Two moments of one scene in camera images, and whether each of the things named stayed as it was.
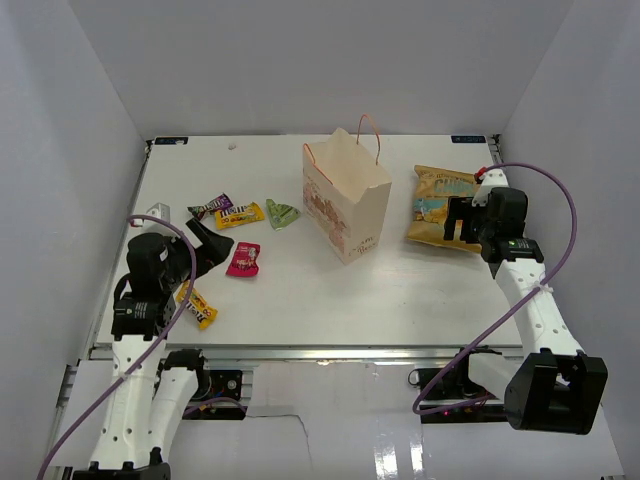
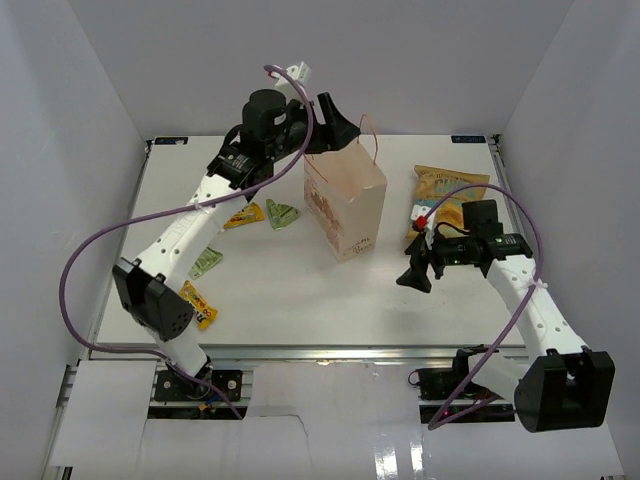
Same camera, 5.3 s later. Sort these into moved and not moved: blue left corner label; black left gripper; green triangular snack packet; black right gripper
Moved: black right gripper; black left gripper
Not moved: green triangular snack packet; blue left corner label
